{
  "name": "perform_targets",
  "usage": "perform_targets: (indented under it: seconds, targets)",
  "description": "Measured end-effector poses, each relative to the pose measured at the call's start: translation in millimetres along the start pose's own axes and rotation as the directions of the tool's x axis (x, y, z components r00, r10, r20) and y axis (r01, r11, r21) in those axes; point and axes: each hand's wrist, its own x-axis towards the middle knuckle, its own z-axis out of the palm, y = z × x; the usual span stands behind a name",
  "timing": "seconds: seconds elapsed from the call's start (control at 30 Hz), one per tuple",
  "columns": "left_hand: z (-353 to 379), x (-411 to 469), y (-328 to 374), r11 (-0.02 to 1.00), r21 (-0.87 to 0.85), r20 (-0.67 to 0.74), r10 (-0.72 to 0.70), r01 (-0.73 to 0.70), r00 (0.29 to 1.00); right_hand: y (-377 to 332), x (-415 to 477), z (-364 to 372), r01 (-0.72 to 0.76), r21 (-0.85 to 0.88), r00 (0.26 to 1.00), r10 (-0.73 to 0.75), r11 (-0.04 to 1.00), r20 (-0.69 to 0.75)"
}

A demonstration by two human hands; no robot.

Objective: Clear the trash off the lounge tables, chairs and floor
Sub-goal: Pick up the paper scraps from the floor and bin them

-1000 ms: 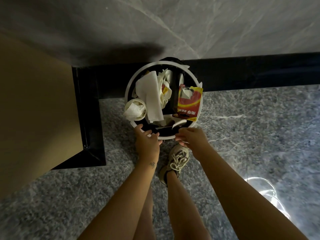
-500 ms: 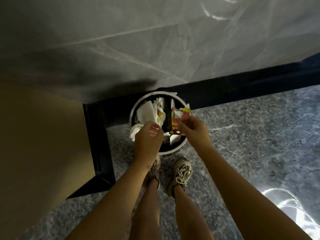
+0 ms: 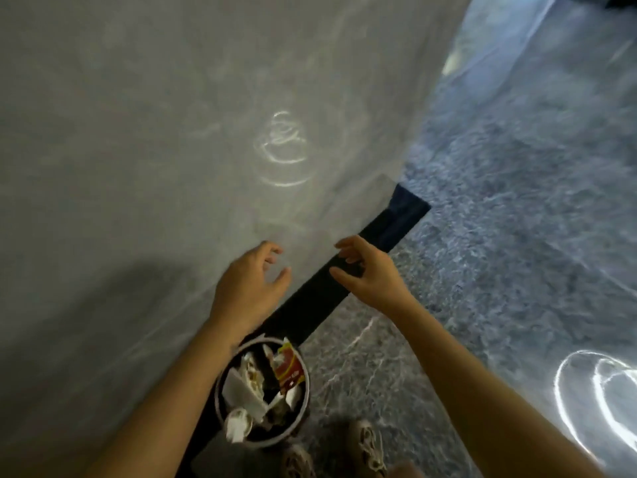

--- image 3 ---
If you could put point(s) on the red snack packet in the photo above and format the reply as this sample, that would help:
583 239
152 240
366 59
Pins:
287 370

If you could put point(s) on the person's beige shoe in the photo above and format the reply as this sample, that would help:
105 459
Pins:
297 462
367 445

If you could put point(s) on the crumpled white paper cup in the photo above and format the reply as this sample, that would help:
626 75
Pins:
238 425

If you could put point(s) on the brown food wrapper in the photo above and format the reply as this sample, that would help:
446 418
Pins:
253 368

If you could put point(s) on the person's left thumb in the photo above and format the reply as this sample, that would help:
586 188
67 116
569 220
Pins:
282 281

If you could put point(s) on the person's left forearm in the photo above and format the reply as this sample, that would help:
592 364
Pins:
169 403

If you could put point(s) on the person's left hand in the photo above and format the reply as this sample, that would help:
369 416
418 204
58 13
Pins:
244 288

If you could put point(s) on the black baseboard strip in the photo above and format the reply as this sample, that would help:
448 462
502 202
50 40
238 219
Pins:
318 293

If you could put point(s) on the round black trash bin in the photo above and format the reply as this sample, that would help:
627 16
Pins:
302 393

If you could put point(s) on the person's left beige shoe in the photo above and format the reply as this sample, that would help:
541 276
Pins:
297 462

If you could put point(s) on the white paper napkin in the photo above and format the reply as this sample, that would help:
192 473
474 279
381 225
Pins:
244 395

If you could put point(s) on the person's right thumb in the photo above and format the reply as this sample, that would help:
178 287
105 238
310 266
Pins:
346 278

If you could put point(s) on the person's right forearm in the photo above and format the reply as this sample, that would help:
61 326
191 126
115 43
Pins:
477 393

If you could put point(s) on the person's right hand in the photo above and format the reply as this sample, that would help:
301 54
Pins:
380 281

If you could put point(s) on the person's right beige shoe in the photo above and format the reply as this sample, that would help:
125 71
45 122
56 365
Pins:
367 445

